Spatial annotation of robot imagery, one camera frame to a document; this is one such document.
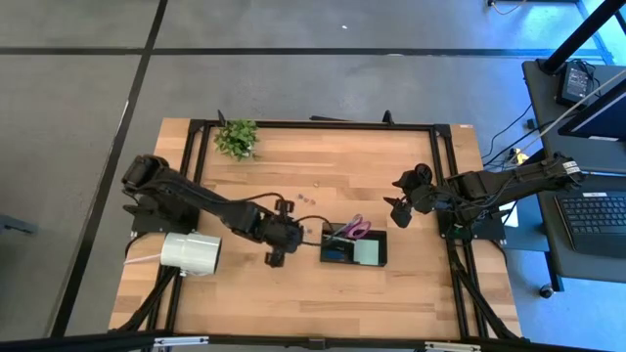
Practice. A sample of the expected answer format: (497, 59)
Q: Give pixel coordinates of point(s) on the black rig beam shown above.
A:
(73, 342)

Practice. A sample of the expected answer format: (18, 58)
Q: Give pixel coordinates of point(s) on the green plant in white pot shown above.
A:
(237, 139)

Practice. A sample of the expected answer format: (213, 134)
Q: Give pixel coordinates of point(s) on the black pole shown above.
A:
(582, 36)

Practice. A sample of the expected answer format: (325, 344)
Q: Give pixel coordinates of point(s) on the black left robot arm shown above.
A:
(195, 200)

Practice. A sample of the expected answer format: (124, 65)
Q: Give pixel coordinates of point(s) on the black caster wheel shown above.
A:
(546, 292)

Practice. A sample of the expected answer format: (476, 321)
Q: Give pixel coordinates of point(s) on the black aluminium table frame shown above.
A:
(318, 125)

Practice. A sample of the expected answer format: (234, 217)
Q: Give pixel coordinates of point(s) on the blue eraser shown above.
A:
(335, 254)

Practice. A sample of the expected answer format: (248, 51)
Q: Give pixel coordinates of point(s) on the yellow plug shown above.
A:
(521, 156)

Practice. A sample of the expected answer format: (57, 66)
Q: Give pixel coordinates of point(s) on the black mesh desk organizer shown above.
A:
(342, 246)

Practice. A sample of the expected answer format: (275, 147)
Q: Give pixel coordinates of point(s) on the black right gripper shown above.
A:
(420, 200)

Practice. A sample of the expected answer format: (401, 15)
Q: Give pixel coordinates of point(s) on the dark flat monitor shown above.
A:
(601, 117)

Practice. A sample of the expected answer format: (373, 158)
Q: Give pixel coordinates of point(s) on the white cylinder roll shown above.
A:
(191, 253)

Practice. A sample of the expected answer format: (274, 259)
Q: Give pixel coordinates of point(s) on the black keyboard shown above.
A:
(596, 220)

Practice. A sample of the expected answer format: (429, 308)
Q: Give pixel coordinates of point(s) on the dark grey side desk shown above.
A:
(572, 271)

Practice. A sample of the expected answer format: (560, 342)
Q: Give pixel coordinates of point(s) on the teal sticky note pad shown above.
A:
(367, 251)

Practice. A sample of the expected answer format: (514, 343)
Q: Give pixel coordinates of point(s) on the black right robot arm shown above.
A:
(504, 183)

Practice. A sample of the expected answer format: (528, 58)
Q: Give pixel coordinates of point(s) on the grey floor object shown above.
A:
(14, 225)

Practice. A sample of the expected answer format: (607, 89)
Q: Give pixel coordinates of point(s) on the black power adapter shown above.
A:
(576, 83)

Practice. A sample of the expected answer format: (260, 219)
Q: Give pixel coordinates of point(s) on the white paper sheet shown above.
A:
(511, 217)

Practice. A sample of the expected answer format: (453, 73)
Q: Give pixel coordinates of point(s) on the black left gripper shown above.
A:
(286, 234)

